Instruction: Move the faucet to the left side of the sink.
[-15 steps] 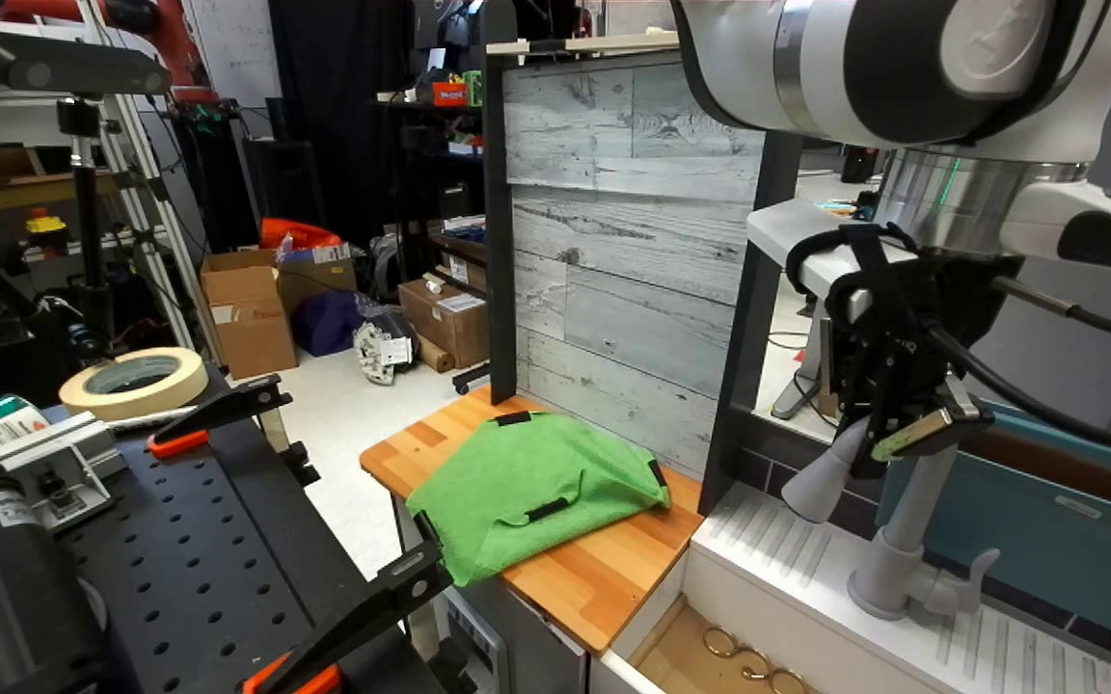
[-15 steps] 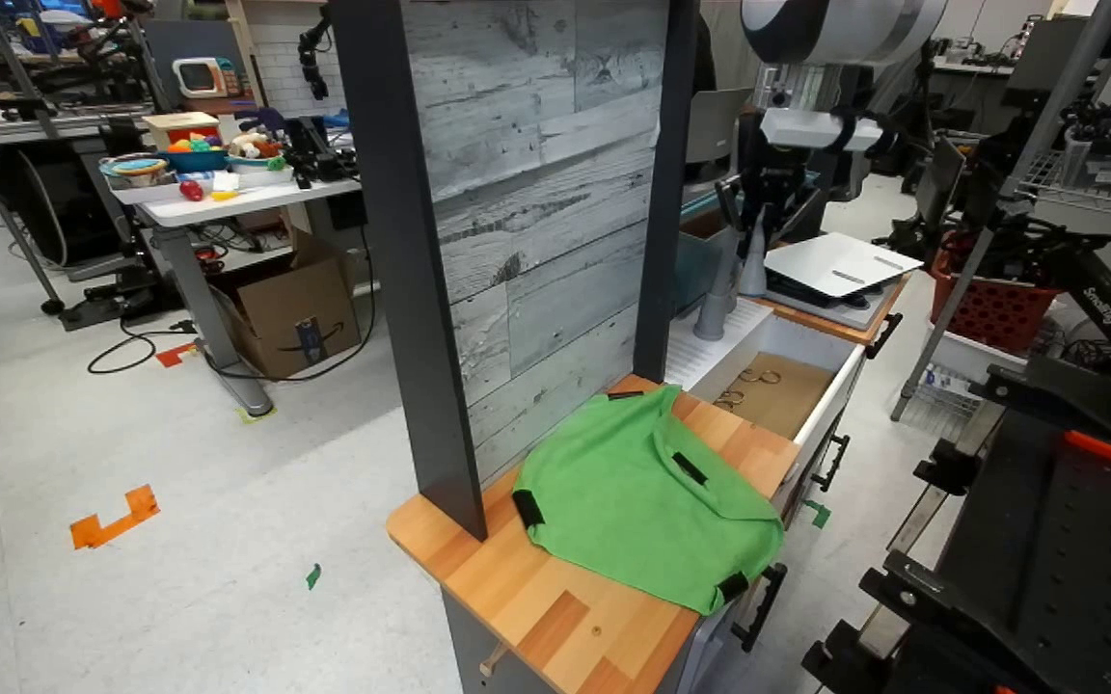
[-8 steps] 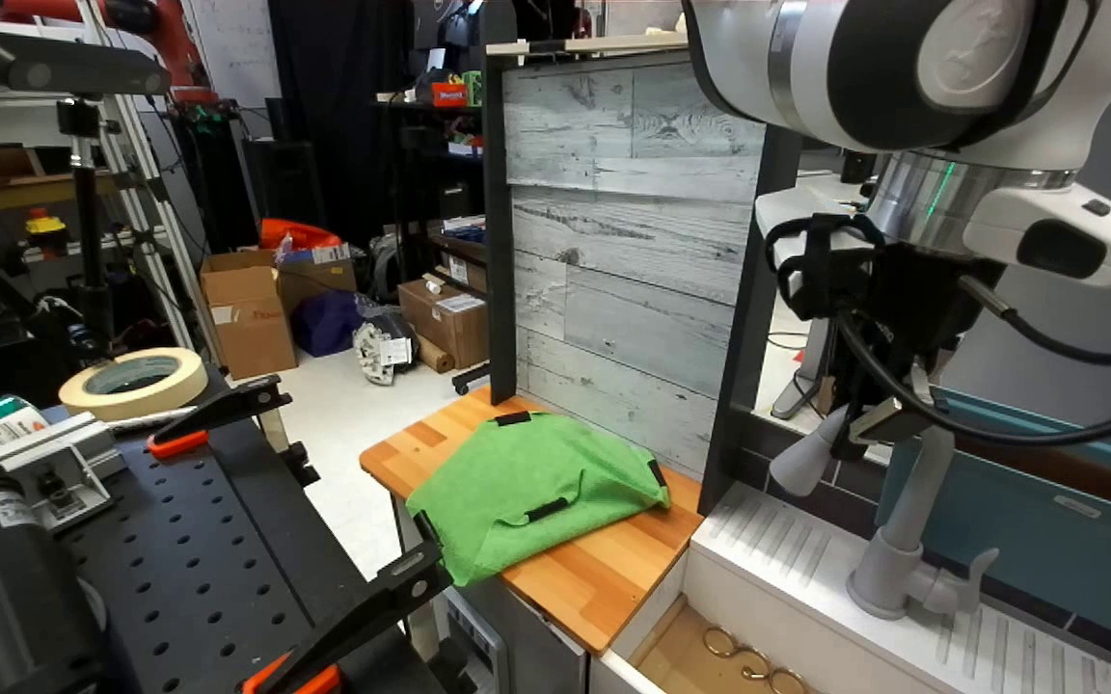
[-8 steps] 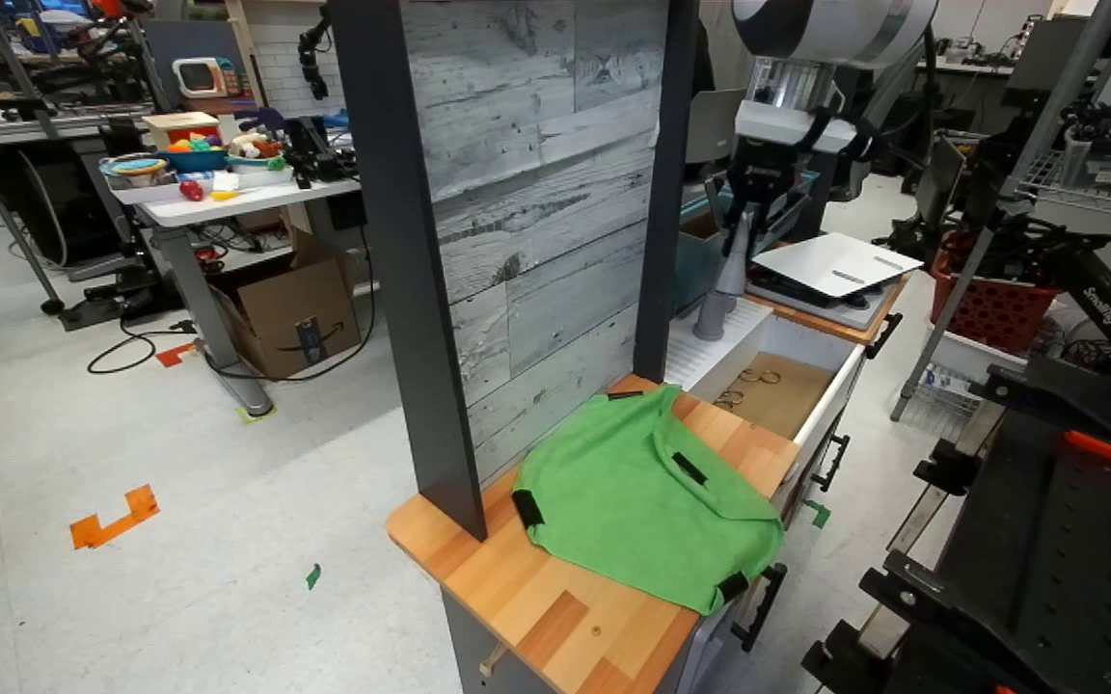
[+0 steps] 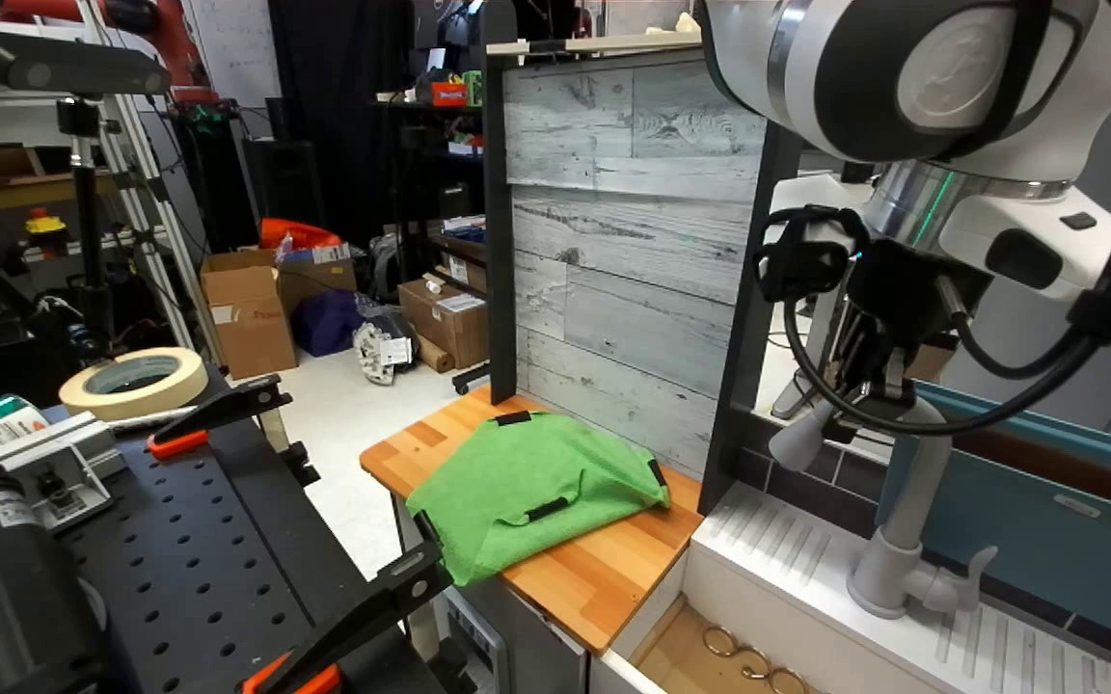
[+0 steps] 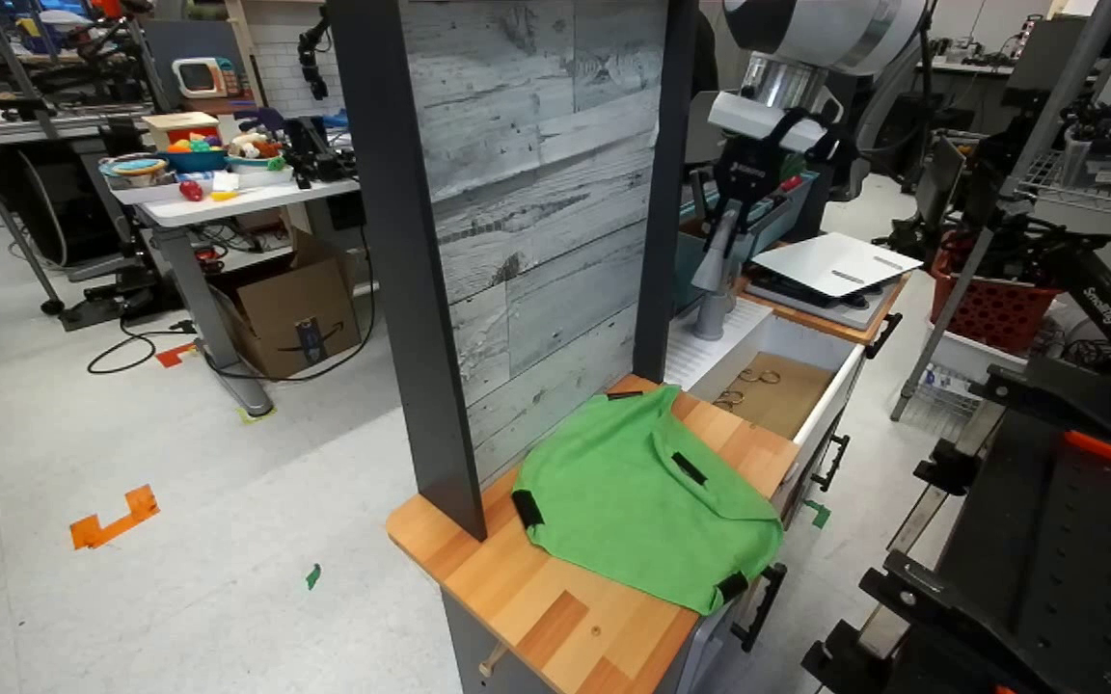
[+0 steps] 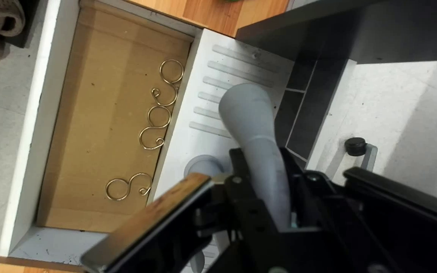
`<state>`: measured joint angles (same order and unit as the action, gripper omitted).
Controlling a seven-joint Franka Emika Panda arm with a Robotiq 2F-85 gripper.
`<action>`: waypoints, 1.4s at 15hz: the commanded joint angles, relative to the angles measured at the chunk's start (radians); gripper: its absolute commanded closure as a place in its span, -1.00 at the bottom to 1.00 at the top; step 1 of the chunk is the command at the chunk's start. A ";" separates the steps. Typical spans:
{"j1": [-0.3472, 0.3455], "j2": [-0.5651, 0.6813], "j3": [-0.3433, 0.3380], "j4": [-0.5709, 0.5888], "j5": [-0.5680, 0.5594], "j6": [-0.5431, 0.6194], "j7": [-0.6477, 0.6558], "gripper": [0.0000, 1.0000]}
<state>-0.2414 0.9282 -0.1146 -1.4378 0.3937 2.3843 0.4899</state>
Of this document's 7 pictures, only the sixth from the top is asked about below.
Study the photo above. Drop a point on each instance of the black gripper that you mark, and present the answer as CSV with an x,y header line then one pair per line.
x,y
773,153

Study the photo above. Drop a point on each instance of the grey white Franka robot arm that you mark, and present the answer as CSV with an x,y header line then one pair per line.
x,y
826,27

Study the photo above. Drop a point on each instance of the grey wood plank panel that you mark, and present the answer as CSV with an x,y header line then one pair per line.
x,y
539,217

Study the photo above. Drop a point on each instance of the red plastic crate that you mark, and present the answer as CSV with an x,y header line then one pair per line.
x,y
993,311

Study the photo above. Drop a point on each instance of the green cloth bag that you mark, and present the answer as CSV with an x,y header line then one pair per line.
x,y
647,505

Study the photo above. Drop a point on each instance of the wooden butcher block countertop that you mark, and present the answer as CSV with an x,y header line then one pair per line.
x,y
558,602

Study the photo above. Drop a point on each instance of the black perforated work table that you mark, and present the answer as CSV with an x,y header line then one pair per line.
x,y
1069,566

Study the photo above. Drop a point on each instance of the cardboard box with black print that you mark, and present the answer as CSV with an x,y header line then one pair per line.
x,y
290,315

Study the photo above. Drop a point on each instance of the white desk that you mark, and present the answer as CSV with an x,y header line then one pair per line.
x,y
212,243

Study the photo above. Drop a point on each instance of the colourful toy pile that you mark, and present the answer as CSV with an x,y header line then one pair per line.
x,y
202,153

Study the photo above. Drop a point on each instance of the dark metal post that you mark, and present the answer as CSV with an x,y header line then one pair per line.
x,y
660,193
414,255

